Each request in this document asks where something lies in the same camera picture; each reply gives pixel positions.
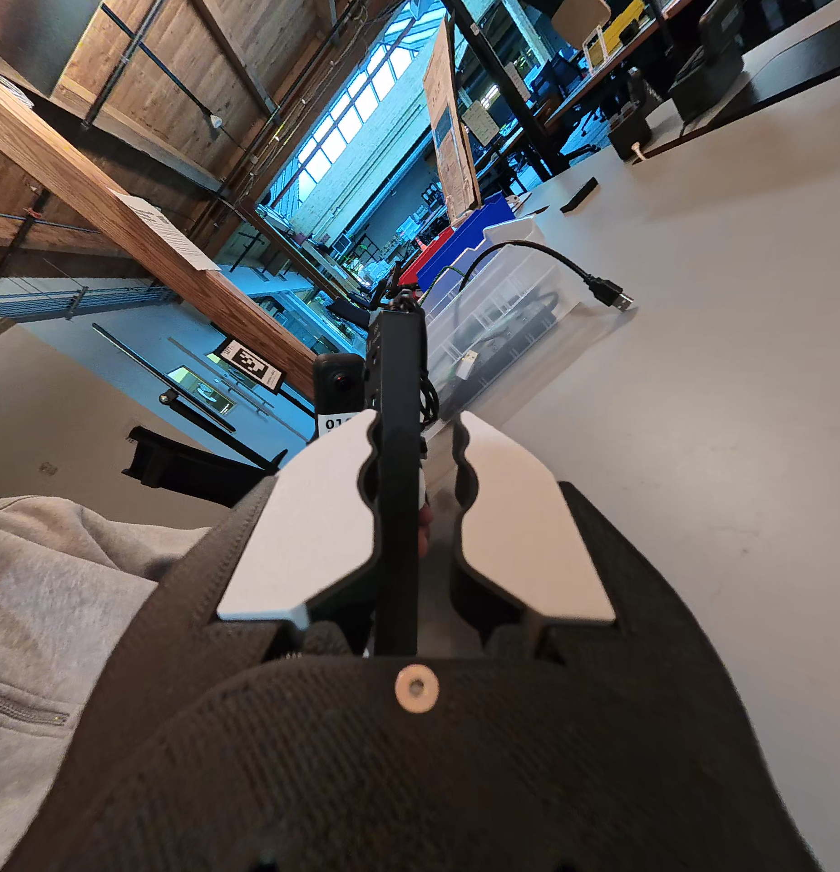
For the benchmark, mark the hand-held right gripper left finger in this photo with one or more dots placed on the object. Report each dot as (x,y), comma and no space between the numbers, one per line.
(304,531)

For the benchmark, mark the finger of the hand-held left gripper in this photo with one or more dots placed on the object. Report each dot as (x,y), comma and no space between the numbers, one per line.
(423,490)

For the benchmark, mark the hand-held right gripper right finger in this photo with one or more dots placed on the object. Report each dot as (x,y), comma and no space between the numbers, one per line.
(529,538)

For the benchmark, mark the clear plastic bin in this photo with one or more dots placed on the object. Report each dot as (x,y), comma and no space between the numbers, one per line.
(570,320)

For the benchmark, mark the light grey desk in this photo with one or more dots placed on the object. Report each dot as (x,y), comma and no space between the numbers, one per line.
(699,409)

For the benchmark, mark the neighbouring desk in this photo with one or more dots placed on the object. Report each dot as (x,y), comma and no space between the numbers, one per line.
(617,82)

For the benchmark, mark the person's left hand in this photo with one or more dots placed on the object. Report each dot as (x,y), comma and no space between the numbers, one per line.
(424,531)

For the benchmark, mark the black-and-white marker sign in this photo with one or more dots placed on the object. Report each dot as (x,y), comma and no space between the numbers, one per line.
(250,364)

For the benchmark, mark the black office chair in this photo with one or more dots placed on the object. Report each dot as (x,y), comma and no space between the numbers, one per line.
(188,470)

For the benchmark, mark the red plastic bin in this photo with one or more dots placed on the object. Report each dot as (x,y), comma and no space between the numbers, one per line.
(430,252)

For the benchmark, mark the blue plastic bin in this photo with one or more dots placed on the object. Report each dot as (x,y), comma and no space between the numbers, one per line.
(474,225)

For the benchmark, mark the white paper sheet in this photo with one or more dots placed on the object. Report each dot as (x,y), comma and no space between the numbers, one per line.
(168,231)

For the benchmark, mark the grey hoodie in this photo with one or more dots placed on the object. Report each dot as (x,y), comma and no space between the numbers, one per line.
(52,613)

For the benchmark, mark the cardboard instruction board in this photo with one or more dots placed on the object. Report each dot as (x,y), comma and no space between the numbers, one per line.
(447,122)

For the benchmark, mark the small black box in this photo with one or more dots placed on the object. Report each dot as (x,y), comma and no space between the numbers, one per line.
(578,194)

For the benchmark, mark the black power adapter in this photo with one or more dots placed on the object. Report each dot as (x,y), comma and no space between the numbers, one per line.
(631,122)
(706,68)

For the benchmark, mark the tan board on stand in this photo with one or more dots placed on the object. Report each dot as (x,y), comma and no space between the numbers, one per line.
(580,13)

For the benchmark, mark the yellow plastic bin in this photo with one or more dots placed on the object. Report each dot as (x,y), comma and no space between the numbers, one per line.
(621,27)

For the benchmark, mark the black flat pad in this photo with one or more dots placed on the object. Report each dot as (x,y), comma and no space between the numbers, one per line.
(788,82)

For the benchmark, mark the wooden post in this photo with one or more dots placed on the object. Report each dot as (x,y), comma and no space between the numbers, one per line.
(120,225)

